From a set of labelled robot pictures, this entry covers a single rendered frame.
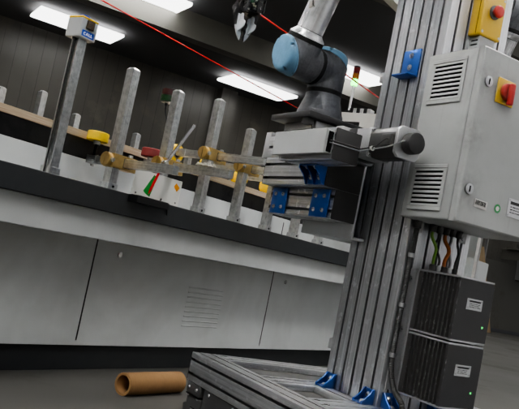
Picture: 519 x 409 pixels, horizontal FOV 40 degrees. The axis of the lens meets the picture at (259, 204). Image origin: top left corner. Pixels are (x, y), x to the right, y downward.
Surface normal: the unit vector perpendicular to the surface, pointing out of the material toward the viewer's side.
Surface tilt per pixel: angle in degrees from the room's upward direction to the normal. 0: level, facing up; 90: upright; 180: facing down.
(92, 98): 90
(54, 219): 90
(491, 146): 90
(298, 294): 90
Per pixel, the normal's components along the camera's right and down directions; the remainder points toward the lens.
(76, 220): 0.81, 0.12
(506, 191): 0.50, 0.04
